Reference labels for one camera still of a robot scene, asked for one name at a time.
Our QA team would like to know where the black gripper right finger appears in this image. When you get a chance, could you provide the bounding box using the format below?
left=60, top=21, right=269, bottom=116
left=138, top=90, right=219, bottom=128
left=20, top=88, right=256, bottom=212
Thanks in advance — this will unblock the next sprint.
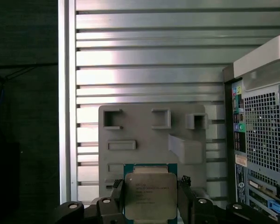
left=177, top=175, right=280, bottom=224

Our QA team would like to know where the silver CPU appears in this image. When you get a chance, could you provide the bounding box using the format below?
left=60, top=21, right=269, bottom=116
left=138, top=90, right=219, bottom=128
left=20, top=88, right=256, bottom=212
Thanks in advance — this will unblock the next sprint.
left=122, top=163, right=178, bottom=221

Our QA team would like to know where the silver case handle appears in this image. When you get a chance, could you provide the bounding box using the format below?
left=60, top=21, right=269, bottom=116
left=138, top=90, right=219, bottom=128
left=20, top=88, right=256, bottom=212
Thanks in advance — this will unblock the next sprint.
left=233, top=32, right=280, bottom=91

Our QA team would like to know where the black open PC case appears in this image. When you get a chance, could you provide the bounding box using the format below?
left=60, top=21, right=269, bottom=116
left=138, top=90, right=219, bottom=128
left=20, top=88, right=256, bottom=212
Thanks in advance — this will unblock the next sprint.
left=223, top=32, right=280, bottom=224

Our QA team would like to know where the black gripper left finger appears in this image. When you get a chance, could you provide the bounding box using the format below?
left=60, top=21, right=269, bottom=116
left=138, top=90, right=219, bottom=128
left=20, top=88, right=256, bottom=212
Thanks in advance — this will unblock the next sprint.
left=53, top=179, right=125, bottom=224

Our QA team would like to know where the grey parts rack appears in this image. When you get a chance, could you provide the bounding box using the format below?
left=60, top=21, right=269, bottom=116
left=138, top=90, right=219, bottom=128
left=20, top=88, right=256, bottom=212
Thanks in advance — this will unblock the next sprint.
left=98, top=104, right=207, bottom=206

